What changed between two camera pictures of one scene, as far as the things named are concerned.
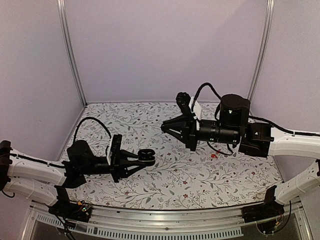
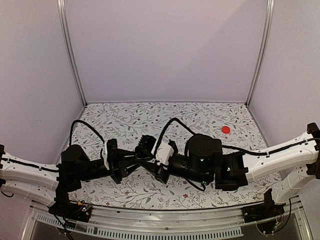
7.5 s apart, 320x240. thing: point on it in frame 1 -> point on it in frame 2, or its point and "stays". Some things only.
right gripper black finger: (176, 135) -> (150, 166)
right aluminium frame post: (271, 4) stays
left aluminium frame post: (63, 13) stays
